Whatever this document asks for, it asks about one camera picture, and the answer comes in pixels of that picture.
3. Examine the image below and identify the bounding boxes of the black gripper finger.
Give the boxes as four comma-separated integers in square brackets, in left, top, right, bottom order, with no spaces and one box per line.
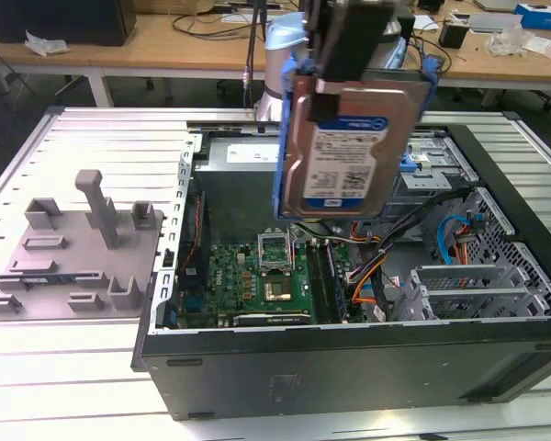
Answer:
[308,77,350,124]

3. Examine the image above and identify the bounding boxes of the hard disk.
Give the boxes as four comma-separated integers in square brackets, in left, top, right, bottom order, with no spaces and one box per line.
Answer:
[273,54,437,221]

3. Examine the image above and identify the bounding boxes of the blue data wire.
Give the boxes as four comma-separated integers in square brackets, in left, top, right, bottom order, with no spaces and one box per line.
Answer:
[437,209,484,267]

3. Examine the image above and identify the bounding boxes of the orange red power wire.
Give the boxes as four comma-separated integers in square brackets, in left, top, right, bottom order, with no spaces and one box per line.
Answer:
[348,229,477,310]

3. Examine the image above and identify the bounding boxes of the grey metal disk bay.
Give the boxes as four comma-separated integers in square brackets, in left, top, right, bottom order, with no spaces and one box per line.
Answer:
[397,264,551,322]

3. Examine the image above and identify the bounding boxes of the white paper sheet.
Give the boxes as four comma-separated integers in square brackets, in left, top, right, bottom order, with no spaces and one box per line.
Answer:
[412,13,442,33]

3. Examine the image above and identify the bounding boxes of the small black box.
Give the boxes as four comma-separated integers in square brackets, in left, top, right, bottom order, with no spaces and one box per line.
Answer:
[438,20,470,50]

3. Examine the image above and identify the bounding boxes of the grey power supply unit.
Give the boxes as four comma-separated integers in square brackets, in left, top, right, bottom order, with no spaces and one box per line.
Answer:
[192,136,286,231]

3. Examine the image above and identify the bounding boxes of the white flat box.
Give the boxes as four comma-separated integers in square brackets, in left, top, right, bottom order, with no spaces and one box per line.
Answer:
[467,12,520,34]

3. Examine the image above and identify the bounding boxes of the silver laptop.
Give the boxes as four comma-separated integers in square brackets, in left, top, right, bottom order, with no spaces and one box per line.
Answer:
[472,0,520,13]

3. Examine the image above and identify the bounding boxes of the metal socket cover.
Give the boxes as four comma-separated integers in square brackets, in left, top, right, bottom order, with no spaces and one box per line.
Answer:
[255,227,296,276]

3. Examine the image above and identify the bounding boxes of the clear plastic bags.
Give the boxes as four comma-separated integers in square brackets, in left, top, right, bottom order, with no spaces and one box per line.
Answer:
[484,25,551,59]

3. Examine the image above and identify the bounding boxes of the long wooden desk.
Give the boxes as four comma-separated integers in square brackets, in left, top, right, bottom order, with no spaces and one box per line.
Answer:
[0,0,551,111]

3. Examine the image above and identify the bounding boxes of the black case fan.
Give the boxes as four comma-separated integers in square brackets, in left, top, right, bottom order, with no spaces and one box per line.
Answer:
[182,190,208,288]

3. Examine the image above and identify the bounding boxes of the black RAM slot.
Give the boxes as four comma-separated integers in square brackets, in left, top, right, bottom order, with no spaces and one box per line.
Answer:
[313,239,336,323]
[320,239,344,323]
[306,239,329,323]

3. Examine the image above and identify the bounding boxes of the RAM stick with blue label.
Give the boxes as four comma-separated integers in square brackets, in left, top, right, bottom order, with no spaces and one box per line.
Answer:
[21,274,76,285]
[327,239,353,323]

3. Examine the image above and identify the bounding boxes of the CPU socket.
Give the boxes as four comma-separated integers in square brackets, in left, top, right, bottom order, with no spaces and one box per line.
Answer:
[262,275,295,304]

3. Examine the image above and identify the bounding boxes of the green motherboard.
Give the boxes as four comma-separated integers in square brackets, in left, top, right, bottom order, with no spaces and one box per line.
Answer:
[176,233,364,330]

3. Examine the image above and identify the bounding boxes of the blue carton box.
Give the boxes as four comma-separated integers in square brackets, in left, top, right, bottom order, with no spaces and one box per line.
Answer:
[513,2,551,32]

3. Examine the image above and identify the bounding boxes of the black graphics card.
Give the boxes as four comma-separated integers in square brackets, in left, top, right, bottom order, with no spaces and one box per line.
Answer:
[218,311,313,328]

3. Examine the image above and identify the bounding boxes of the black open PC case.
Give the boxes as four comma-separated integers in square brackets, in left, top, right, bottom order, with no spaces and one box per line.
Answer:
[130,107,551,422]

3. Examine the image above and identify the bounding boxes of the large black box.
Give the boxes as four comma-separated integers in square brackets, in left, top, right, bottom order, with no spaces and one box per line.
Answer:
[0,0,138,48]

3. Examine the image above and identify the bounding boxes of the crumpled white plastic bag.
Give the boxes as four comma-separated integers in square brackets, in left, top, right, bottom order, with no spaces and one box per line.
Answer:
[24,29,70,59]

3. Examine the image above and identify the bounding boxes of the grey parts rack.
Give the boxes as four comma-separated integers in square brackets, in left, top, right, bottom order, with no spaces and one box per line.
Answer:
[0,168,164,322]

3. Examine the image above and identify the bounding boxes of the black cable with metal plug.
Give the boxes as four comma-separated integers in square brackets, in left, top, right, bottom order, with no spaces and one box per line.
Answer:
[241,0,270,109]

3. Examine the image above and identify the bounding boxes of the black cable bundle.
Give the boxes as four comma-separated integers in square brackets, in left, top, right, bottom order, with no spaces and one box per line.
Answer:
[348,186,478,322]

